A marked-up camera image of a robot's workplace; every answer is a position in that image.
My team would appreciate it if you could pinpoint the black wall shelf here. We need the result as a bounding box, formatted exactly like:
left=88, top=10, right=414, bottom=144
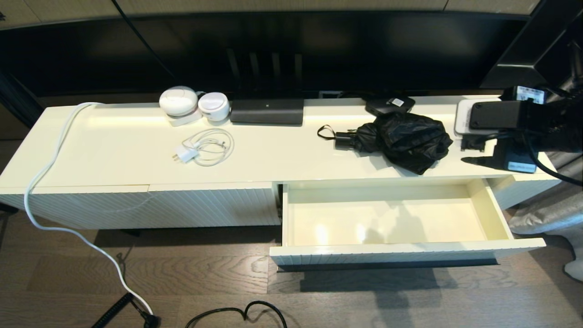
left=478, top=0, right=583, bottom=91

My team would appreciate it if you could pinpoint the black coiled cable with plug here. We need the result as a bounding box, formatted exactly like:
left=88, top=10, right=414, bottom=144
left=91, top=293, right=161, bottom=328

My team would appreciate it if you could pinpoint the white charger with cable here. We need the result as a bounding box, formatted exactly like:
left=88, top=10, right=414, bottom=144
left=172, top=128, right=235, bottom=167

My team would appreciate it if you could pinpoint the white fluted drawer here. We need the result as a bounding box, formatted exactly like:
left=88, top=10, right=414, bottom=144
left=270, top=178, right=547, bottom=267

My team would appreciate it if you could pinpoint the cream TV cabinet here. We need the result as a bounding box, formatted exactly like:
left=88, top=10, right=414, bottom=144
left=0, top=94, right=562, bottom=230

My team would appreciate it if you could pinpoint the black set-top box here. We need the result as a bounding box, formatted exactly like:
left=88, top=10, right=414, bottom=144
left=364, top=95, right=416, bottom=117

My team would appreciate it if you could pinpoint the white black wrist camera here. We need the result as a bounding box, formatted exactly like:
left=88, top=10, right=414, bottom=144
left=454, top=99, right=523, bottom=137

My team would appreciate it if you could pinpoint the white fluted curved cabinet panel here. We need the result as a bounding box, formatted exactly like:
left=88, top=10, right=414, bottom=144
left=0, top=184, right=158, bottom=230

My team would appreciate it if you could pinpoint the black television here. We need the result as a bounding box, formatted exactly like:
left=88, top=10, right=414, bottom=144
left=122, top=11, right=531, bottom=97

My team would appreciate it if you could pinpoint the black floor cable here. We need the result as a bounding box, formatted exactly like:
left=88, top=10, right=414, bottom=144
left=184, top=301, right=288, bottom=328

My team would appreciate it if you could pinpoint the grey curtain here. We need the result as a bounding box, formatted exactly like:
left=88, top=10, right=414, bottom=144
left=508, top=68, right=583, bottom=236

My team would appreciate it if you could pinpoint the black router with antennas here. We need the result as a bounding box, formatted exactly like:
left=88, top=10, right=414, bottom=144
left=226, top=48, right=305, bottom=125

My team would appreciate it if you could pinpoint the white rounded floor object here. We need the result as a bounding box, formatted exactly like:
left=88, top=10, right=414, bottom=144
left=564, top=261, right=583, bottom=282

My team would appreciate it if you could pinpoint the large white dome device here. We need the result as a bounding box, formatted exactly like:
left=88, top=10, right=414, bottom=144
left=159, top=86, right=204, bottom=127

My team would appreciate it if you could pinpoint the white fluted flat cabinet door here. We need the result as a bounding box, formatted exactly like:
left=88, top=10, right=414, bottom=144
left=149, top=182, right=281, bottom=226

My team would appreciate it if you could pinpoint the black folding umbrella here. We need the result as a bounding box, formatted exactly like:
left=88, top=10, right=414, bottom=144
left=317, top=112, right=454, bottom=176

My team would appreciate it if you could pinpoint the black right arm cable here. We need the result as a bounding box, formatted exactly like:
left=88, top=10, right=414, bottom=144
left=522, top=134, right=583, bottom=187

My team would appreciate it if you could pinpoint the small white round device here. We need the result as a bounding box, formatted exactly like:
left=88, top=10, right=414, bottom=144
left=198, top=92, right=230, bottom=122

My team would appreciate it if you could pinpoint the thick white power cable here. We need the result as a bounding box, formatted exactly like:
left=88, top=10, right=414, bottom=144
left=24, top=102, right=154, bottom=317

